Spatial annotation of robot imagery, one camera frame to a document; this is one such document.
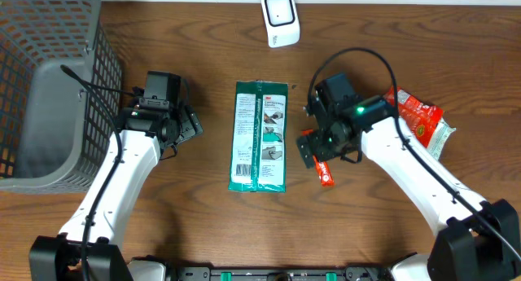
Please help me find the grey plastic mesh basket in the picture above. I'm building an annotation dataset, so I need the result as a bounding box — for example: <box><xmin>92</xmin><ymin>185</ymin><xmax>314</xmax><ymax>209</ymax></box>
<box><xmin>1</xmin><ymin>0</ymin><xmax>123</xmax><ymax>194</ymax></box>

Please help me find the white barcode scanner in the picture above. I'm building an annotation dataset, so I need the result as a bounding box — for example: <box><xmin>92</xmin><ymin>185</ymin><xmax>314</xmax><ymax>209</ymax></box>
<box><xmin>260</xmin><ymin>0</ymin><xmax>300</xmax><ymax>48</ymax></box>

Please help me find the red Nescafe coffee sachet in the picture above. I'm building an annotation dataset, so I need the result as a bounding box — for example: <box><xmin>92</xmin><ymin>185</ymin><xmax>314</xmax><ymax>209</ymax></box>
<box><xmin>300</xmin><ymin>130</ymin><xmax>335</xmax><ymax>187</ymax></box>

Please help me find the green gloves package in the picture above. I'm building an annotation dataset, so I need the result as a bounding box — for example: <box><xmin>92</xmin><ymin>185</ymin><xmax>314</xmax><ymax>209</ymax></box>
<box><xmin>228</xmin><ymin>81</ymin><xmax>288</xmax><ymax>193</ymax></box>

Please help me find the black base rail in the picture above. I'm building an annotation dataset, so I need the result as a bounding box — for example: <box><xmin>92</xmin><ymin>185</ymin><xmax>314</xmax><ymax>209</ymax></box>
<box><xmin>121</xmin><ymin>266</ymin><xmax>396</xmax><ymax>281</ymax></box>

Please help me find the red snack bag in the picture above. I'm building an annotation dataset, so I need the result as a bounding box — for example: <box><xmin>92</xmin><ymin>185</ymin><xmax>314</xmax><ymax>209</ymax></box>
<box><xmin>397</xmin><ymin>87</ymin><xmax>444</xmax><ymax>147</ymax></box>

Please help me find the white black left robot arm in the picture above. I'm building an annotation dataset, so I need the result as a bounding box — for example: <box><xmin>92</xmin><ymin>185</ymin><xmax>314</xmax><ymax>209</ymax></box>
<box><xmin>28</xmin><ymin>105</ymin><xmax>203</xmax><ymax>280</ymax></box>

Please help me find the white green wipes pack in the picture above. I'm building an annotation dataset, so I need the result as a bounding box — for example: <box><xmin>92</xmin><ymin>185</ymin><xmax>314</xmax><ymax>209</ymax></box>
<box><xmin>427</xmin><ymin>118</ymin><xmax>457</xmax><ymax>160</ymax></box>

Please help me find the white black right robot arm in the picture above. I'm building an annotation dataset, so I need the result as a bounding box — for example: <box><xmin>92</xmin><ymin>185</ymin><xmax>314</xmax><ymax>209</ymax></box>
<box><xmin>297</xmin><ymin>96</ymin><xmax>520</xmax><ymax>280</ymax></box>

